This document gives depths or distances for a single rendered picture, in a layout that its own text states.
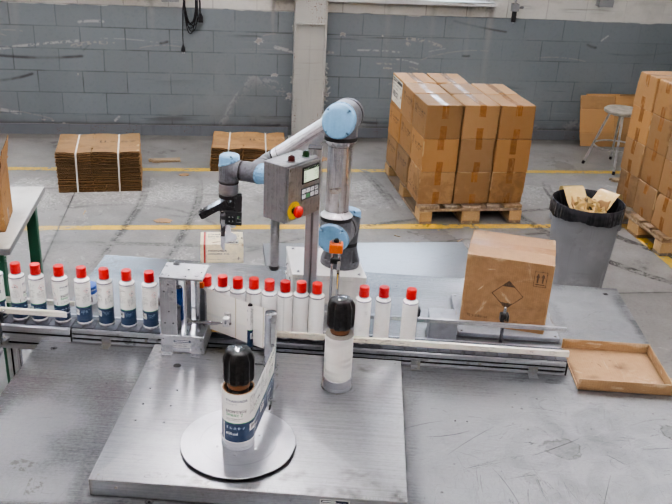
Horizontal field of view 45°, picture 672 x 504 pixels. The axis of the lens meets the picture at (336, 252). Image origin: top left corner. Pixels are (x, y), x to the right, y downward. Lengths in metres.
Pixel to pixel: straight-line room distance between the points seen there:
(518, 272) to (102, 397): 1.43
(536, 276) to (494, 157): 3.35
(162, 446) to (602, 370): 1.47
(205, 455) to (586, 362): 1.36
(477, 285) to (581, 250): 2.21
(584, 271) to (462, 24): 3.74
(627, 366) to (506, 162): 3.47
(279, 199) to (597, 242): 2.86
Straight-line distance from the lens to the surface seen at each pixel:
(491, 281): 2.93
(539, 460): 2.42
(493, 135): 6.14
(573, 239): 5.07
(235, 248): 3.09
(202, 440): 2.28
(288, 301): 2.68
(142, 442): 2.31
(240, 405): 2.15
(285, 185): 2.54
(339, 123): 2.80
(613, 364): 2.95
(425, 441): 2.41
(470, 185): 6.20
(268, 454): 2.22
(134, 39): 7.99
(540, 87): 8.64
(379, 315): 2.69
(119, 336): 2.83
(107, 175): 6.65
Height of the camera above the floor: 2.26
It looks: 24 degrees down
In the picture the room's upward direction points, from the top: 3 degrees clockwise
